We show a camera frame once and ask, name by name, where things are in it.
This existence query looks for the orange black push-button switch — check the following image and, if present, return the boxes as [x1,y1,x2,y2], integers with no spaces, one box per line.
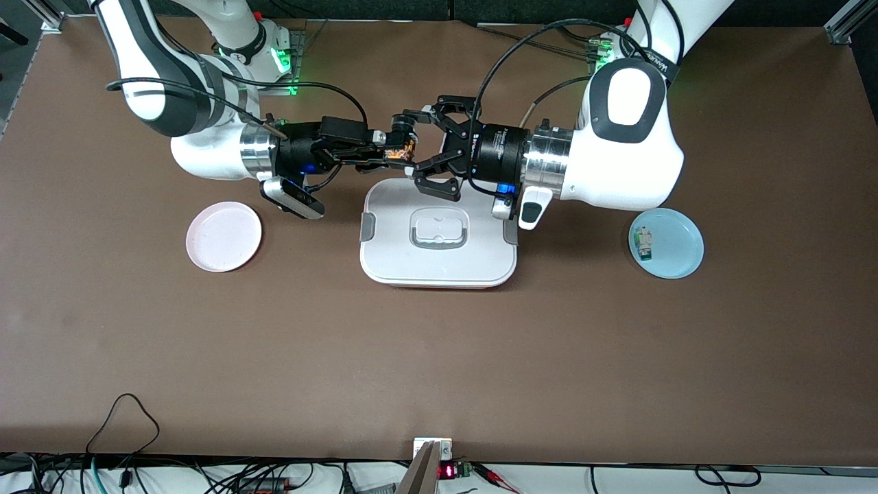
[381,112,419,169]

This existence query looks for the white lunch box grey clips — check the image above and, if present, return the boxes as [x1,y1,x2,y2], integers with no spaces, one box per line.
[359,178,519,290]

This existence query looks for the pink round plate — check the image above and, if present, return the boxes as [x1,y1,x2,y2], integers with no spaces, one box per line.
[185,201,263,273]

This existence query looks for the light blue round plate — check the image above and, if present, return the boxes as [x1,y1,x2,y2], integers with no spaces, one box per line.
[628,207,705,280]

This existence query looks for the red clip leads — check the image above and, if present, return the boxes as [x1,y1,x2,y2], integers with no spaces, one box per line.
[473,465,522,493]

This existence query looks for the orange black connector device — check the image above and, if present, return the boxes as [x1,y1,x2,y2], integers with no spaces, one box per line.
[237,477,289,494]

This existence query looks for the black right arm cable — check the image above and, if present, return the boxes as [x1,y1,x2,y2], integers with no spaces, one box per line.
[106,77,371,132]

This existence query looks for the black base cable bundle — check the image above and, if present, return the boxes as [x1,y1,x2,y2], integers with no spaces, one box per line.
[477,21,604,62]

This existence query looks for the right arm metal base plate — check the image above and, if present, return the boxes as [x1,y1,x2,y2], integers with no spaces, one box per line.
[274,27,307,97]

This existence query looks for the aluminium frame profile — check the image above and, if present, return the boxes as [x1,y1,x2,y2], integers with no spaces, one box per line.
[825,0,878,45]
[24,0,66,32]

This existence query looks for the aluminium camera post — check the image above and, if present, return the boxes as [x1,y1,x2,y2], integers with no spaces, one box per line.
[396,437,453,494]

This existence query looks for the thin black cable loop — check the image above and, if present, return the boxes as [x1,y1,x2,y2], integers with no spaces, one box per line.
[86,393,161,481]

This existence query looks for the black coiled cable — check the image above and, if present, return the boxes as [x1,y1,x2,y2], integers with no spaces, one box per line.
[694,465,762,488]

